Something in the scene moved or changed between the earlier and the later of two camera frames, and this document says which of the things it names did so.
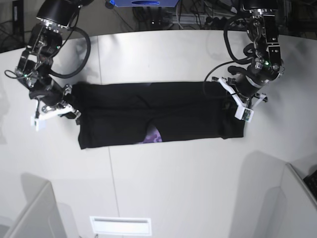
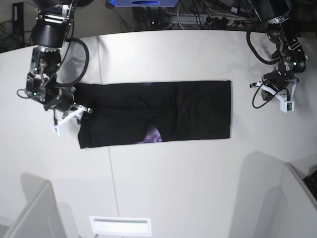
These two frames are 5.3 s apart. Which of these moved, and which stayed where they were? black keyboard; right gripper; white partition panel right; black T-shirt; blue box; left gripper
Moved: left gripper; right gripper
Stayed: white partition panel right; black keyboard; blue box; black T-shirt
